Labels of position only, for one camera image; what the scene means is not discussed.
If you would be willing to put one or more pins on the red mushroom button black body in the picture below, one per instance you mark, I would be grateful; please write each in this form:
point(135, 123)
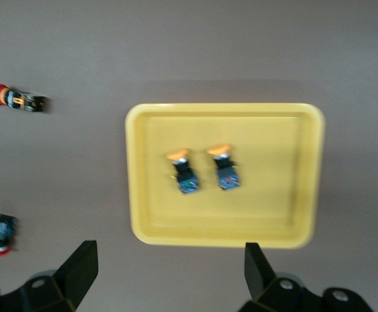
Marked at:
point(0, 229)

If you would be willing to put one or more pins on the yellow plastic tray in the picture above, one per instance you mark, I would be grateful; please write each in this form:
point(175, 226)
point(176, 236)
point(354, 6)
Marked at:
point(257, 211)

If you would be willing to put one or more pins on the red button orange striped body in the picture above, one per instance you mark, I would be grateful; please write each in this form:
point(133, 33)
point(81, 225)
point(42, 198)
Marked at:
point(20, 100)

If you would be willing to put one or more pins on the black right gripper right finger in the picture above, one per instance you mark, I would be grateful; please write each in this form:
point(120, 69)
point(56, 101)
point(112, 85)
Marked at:
point(263, 286)

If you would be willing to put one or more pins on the yellow push button black body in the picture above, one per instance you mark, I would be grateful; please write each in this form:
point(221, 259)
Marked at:
point(226, 172)
point(184, 175)

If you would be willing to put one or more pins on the brown table cover mat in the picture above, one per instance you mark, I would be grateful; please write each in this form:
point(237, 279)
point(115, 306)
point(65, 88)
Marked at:
point(78, 162)

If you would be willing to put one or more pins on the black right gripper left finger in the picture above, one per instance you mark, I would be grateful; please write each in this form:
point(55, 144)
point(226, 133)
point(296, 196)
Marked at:
point(69, 279)

